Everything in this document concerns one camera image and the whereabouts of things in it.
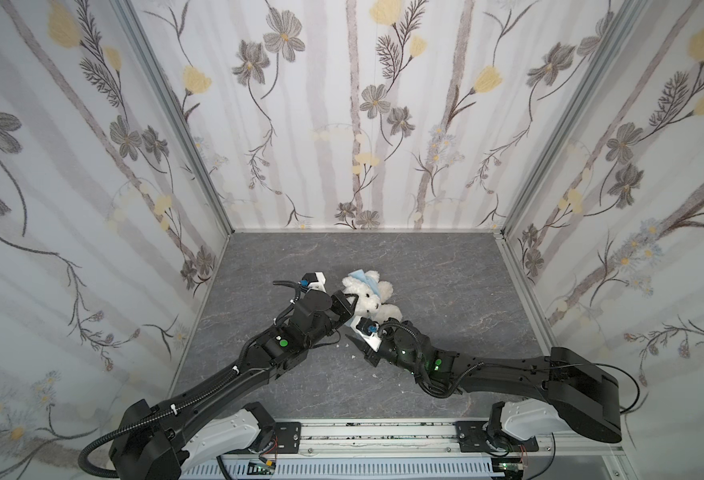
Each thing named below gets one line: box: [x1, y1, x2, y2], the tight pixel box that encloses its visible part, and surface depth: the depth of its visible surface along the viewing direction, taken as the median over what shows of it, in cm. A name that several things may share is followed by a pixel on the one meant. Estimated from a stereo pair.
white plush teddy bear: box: [342, 270, 403, 324], surface depth 77 cm
